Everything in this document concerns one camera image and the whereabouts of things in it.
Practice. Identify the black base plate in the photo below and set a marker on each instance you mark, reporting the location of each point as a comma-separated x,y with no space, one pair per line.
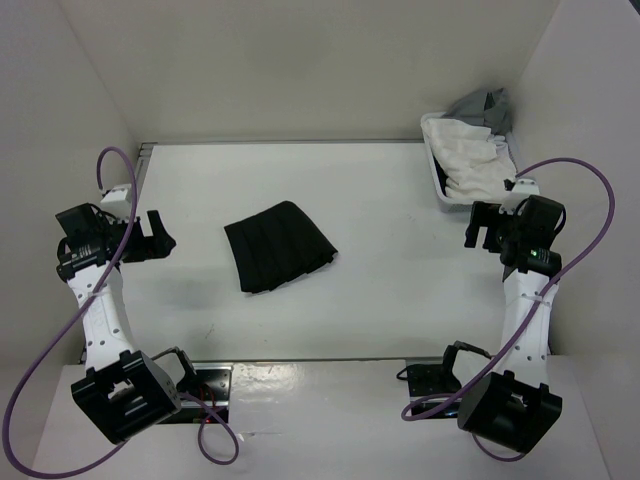
213,387
429,379

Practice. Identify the black pleated skirt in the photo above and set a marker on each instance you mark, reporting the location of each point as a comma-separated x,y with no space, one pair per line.
276,246

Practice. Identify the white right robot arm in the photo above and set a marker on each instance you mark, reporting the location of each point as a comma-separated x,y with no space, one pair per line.
509,402

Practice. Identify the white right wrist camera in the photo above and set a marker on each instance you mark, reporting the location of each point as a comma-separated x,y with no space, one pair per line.
522,189

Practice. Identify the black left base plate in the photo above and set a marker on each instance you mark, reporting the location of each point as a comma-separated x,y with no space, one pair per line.
213,387

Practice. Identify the grey skirt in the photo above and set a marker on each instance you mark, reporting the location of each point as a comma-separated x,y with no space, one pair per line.
484,108

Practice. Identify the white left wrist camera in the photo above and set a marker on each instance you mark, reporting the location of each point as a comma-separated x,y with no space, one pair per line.
117,201

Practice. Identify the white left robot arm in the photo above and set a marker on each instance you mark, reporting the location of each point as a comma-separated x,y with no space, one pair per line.
123,391

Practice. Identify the white skirt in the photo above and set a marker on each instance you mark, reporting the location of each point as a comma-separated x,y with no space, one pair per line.
475,161

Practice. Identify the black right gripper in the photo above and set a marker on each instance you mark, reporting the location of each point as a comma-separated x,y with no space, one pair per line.
485,214

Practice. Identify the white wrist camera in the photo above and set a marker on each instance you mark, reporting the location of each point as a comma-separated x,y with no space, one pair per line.
117,201
522,189

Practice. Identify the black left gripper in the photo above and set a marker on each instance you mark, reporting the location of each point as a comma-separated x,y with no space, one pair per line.
150,247

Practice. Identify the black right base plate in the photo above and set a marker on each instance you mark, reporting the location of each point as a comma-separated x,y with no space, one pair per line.
429,379

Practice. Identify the white perforated plastic basket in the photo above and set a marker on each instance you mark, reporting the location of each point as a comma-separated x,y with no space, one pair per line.
448,205

